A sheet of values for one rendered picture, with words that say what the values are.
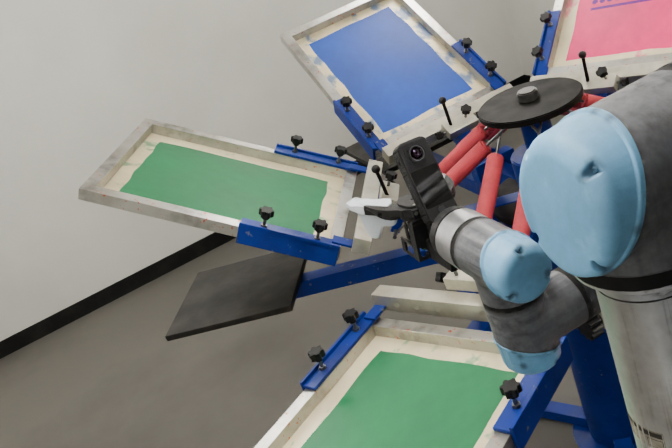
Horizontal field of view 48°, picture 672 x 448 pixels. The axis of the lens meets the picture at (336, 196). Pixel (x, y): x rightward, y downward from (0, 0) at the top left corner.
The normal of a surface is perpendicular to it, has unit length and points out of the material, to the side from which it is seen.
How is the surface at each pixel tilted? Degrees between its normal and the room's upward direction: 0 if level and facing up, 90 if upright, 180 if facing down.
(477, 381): 0
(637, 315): 90
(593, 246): 82
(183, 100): 90
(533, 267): 90
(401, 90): 32
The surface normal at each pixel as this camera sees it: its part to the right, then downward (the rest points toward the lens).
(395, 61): -0.10, -0.59
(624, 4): -0.59, -0.45
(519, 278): 0.37, 0.25
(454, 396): -0.34, -0.86
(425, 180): 0.22, -0.19
